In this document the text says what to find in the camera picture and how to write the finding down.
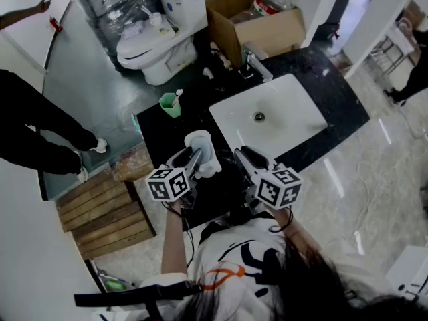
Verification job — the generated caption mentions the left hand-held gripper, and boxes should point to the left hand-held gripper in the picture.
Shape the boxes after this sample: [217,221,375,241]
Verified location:
[146,146,205,211]

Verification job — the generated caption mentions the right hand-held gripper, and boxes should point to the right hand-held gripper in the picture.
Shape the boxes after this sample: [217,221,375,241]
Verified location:
[233,144,304,215]

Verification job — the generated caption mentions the person's left forearm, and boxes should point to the person's left forearm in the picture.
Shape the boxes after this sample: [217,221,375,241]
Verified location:
[160,199,189,276]

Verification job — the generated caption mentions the person's right forearm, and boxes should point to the person's right forearm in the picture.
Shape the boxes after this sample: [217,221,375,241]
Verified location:
[271,207,322,259]

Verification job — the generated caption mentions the green plastic cup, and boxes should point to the green plastic cup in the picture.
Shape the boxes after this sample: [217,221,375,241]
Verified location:
[158,92,183,119]

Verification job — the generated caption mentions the toothbrush with white head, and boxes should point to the toothbrush with white head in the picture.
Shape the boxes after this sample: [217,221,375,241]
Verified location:
[171,88,185,108]

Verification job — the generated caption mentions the white sink basin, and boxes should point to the white sink basin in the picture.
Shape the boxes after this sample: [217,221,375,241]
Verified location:
[208,73,329,161]

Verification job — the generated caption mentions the person's white printed shirt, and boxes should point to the person's white printed shirt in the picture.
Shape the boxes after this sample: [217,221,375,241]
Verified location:
[139,216,397,321]

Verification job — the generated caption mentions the wooden slat pallet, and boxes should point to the wooden slat pallet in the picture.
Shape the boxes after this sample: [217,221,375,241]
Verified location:
[54,143,158,261]

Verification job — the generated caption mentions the chrome faucet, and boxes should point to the chrome faucet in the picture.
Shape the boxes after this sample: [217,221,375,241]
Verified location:
[240,41,274,83]

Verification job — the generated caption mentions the white toilet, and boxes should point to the white toilet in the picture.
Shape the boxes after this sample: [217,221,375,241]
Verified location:
[116,0,207,87]

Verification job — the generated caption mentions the brown cardboard box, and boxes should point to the brown cardboard box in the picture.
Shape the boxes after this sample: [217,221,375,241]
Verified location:
[205,0,308,70]

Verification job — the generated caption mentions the small white cup with brush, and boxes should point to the small white cup with brush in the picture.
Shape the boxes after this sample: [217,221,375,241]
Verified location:
[140,5,164,27]

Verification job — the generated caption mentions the white appliance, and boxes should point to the white appliance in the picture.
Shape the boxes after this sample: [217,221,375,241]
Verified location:
[384,245,428,298]

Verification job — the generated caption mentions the plastic-wrapped dark cabinet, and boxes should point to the plastic-wrapped dark cabinet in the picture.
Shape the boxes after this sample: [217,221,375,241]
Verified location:
[68,0,165,72]

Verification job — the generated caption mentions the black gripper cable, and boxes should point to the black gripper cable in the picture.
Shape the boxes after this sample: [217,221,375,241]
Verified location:
[179,208,196,268]

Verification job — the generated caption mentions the black head mount bar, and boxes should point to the black head mount bar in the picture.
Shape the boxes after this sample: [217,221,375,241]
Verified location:
[73,282,205,321]

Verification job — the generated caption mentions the metal frame chair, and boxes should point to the metal frame chair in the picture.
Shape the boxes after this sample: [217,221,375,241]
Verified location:
[368,17,419,77]

